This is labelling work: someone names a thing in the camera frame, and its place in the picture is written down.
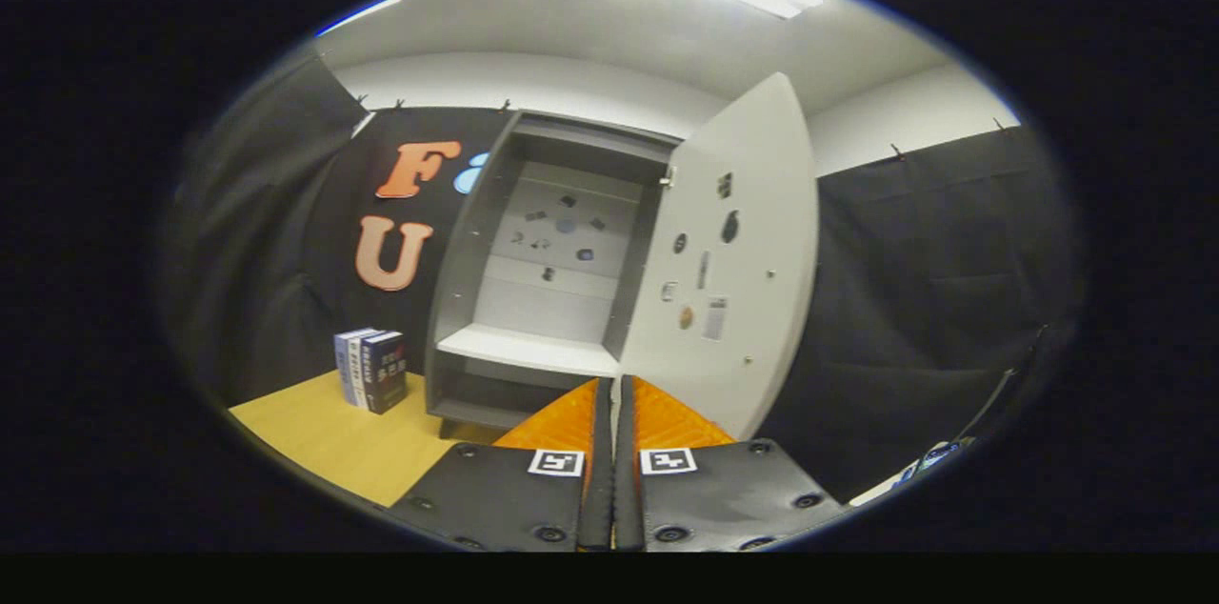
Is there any black backdrop cloth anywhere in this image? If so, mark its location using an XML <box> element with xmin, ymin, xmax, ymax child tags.
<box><xmin>167</xmin><ymin>47</ymin><xmax>1082</xmax><ymax>500</ymax></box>

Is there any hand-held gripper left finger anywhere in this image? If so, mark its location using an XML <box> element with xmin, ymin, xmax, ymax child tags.
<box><xmin>390</xmin><ymin>378</ymin><xmax>616</xmax><ymax>554</ymax></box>

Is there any dark navy book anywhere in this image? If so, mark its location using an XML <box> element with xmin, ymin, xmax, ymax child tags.
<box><xmin>362</xmin><ymin>332</ymin><xmax>410</xmax><ymax>415</ymax></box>

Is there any white spine book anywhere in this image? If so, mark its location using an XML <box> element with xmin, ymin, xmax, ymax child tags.
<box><xmin>347</xmin><ymin>330</ymin><xmax>382</xmax><ymax>410</ymax></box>

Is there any grey cabinet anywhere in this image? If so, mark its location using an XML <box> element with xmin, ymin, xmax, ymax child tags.
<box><xmin>424</xmin><ymin>111</ymin><xmax>682</xmax><ymax>439</ymax></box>

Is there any row of black clips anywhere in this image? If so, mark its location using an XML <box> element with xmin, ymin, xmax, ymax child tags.
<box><xmin>356</xmin><ymin>93</ymin><xmax>1007</xmax><ymax>161</ymax></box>

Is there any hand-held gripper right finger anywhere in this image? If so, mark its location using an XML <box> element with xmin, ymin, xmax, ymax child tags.
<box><xmin>615</xmin><ymin>375</ymin><xmax>848</xmax><ymax>554</ymax></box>

